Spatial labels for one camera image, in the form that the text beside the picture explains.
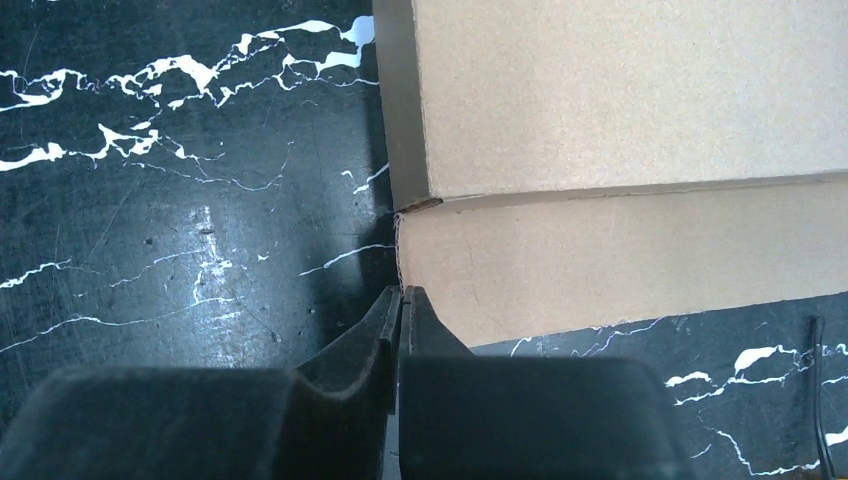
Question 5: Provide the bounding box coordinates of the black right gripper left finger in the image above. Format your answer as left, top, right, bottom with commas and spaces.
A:
1, 287, 402, 479

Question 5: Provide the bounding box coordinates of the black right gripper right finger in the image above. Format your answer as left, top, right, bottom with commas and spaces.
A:
397, 287, 693, 479

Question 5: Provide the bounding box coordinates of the brown cardboard box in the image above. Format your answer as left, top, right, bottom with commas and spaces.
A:
373, 1, 847, 345

